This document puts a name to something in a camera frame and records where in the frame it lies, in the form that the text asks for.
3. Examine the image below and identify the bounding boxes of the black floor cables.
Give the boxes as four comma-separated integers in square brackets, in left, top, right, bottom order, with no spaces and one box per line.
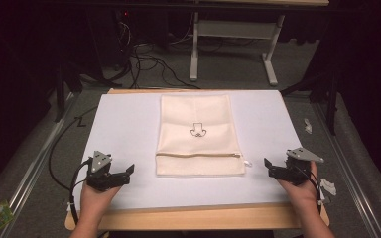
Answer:
[110,13,201,90]

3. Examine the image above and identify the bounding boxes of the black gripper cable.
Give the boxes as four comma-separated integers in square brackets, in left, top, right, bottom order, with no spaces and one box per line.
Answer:
[48,105,99,226]
[306,169,325,207]

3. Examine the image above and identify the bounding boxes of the white paper scrap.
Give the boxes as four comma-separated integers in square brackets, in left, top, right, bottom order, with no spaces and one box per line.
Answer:
[303,117,314,135]
[319,178,338,196]

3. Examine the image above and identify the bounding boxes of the black metal stand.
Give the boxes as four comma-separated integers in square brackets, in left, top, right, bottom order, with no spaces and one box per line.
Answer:
[53,59,83,124]
[280,70,340,137]

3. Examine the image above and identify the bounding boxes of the cream zip cloth bag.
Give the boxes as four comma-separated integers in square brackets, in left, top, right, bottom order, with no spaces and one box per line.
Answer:
[155,94,253,177]

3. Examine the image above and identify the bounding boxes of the white desk frame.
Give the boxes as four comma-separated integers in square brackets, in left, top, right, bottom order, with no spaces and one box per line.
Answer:
[189,11,286,87]

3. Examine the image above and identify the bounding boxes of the white table mat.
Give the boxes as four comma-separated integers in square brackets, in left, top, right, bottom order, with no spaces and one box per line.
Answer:
[66,90,304,211]

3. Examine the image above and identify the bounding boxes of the metal floor rail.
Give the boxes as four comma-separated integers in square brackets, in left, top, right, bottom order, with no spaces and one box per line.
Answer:
[312,102,381,238]
[0,92,80,238]

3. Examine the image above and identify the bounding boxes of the person's left hand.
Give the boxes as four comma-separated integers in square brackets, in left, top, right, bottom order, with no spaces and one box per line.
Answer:
[78,179,124,216]

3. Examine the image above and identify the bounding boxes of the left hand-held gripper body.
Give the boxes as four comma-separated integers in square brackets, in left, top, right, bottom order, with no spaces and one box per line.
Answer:
[85,150,131,192]

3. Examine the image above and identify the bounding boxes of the wooden table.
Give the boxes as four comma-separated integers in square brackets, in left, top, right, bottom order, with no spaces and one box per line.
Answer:
[63,87,330,232]

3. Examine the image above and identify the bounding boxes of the person's right hand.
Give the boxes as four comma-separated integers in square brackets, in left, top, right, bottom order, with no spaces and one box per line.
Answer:
[277,161,320,206]

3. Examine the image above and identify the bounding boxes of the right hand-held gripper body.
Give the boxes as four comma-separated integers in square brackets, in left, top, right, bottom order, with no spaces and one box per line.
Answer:
[267,147,325,186]

